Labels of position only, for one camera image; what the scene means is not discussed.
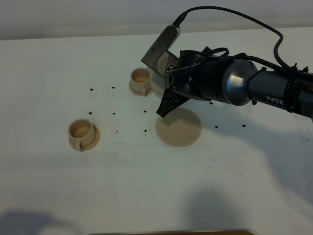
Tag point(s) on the beige teapot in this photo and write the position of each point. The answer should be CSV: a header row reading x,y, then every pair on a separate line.
x,y
157,83

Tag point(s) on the near beige teacup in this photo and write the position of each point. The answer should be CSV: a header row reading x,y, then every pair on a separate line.
x,y
79,123

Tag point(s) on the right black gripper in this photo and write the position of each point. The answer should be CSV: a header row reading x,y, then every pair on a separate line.
x,y
196,75

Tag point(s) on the beige teacup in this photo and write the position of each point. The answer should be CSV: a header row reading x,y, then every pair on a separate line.
x,y
140,72
79,123

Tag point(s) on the far beige cup saucer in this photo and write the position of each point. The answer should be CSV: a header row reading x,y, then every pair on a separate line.
x,y
140,85

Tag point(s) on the beige teapot saucer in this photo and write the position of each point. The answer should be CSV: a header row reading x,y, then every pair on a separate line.
x,y
180,128

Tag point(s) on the near beige cup saucer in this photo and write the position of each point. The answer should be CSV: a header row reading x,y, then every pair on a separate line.
x,y
96,142

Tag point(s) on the far beige teacup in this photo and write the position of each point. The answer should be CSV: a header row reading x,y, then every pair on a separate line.
x,y
140,72

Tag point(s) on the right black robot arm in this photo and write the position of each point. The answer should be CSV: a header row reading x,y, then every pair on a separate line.
x,y
235,80

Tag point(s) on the beige cup saucer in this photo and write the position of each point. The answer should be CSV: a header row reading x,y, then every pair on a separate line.
x,y
140,85
96,142

